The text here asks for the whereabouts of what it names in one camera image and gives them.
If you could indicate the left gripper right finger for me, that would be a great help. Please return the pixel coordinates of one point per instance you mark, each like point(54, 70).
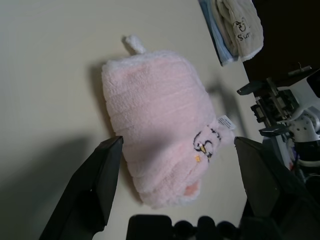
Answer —
point(270, 180)

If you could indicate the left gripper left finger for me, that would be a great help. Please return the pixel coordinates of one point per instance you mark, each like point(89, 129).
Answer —
point(95, 180)

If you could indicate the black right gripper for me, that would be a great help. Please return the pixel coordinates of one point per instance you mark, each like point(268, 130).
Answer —
point(272, 107)

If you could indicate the pink terry towel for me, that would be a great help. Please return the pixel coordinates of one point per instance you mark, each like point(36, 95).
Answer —
point(155, 112)

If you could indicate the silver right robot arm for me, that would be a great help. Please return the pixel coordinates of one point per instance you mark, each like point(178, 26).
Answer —
point(305, 127)

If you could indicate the folded beige towel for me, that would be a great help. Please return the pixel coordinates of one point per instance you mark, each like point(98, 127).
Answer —
point(242, 25)

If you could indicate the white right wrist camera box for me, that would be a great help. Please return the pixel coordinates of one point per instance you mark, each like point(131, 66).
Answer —
point(315, 83)

